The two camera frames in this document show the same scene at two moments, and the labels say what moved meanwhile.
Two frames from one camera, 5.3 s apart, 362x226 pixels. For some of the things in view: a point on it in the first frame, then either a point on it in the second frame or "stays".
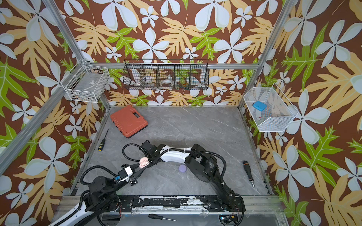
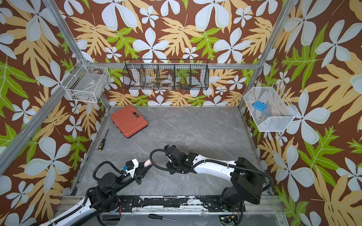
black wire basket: (166, 74) stays
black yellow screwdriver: (102, 144) stays
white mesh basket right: (279, 111) stays
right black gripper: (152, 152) to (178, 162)
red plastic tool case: (128, 121) stays
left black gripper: (132, 181) to (138, 173)
